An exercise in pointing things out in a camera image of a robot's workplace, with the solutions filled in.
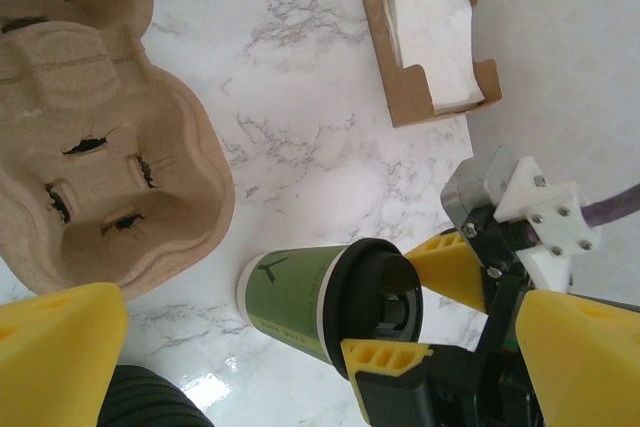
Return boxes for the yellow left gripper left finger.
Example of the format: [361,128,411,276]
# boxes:
[0,282,129,427]

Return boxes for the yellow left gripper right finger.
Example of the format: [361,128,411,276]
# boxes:
[517,289,640,427]

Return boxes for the green coffee cup black lid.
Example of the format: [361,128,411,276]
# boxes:
[237,237,426,379]

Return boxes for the black ribbed coffee cup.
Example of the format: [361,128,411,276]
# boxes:
[99,365,217,427]

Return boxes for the white paper napkins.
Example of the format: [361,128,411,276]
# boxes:
[382,0,487,118]

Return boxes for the tan pulp cup carrier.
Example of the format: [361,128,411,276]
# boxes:
[0,0,236,301]

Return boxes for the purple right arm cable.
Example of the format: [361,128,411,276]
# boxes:
[579,181,640,231]

